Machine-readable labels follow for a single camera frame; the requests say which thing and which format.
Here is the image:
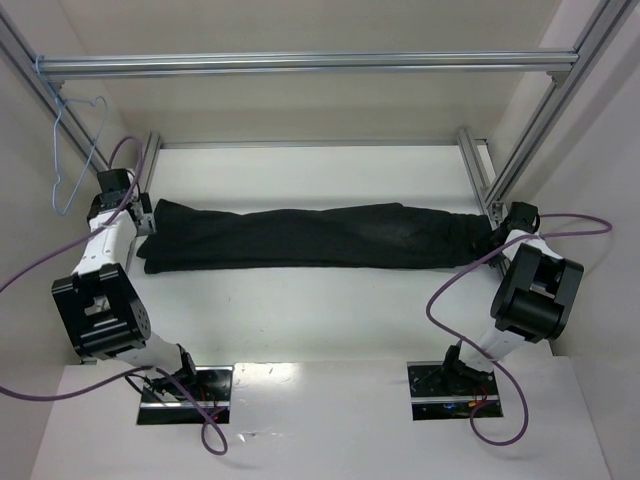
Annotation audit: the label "black trousers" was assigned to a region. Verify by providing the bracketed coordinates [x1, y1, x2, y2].
[137, 200, 494, 274]

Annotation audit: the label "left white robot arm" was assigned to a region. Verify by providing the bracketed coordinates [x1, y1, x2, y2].
[51, 168, 199, 400]

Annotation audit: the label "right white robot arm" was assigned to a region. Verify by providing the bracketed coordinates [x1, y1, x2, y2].
[442, 202, 584, 390]

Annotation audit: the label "aluminium frame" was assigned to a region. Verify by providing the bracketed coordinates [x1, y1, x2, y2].
[0, 0, 640, 366]

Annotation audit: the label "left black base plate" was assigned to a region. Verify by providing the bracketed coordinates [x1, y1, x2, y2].
[133, 366, 233, 426]

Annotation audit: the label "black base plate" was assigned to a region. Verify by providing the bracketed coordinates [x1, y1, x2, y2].
[133, 366, 233, 426]
[407, 362, 503, 421]

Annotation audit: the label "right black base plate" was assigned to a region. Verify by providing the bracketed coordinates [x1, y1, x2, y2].
[407, 362, 503, 421]

